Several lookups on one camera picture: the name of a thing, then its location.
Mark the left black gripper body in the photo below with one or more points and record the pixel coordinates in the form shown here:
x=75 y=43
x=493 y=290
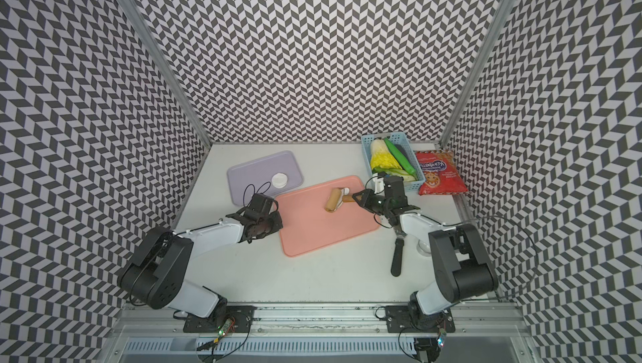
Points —
x=270 y=225

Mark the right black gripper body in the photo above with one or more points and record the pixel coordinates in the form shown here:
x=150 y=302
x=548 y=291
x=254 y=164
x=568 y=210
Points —
x=379 y=204

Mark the pink tray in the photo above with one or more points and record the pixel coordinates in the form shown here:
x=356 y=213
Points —
x=308 y=226

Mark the wooden dough roller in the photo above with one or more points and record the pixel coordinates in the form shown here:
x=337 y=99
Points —
x=337 y=199

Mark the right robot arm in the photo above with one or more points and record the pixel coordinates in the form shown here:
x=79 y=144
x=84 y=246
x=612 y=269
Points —
x=461 y=263

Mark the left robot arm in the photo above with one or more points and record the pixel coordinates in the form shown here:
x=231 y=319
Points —
x=155 y=274

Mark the round white dough disc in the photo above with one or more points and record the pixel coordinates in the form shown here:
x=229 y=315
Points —
x=280 y=180

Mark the green lettuce leaf toy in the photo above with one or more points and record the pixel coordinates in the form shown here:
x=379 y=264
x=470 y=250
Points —
x=395 y=172

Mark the lavender tray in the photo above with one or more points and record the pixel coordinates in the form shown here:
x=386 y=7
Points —
x=256 y=175

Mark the yellow napa cabbage toy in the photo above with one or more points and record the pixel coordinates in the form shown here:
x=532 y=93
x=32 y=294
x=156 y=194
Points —
x=380 y=156

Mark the green cucumber toy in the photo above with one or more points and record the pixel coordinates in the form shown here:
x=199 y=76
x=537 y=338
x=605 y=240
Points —
x=400 y=157

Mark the red snack bag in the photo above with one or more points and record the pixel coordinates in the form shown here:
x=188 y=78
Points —
x=440 y=173

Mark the light blue plastic basket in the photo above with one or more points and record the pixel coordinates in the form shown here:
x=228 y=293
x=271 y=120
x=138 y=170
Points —
x=401 y=141

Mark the black handled scraper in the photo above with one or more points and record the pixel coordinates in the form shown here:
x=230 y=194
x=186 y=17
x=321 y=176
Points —
x=396 y=264

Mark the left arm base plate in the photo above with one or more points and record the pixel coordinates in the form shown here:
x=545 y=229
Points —
x=241 y=315

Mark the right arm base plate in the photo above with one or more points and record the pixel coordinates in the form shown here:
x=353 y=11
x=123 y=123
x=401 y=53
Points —
x=402 y=318

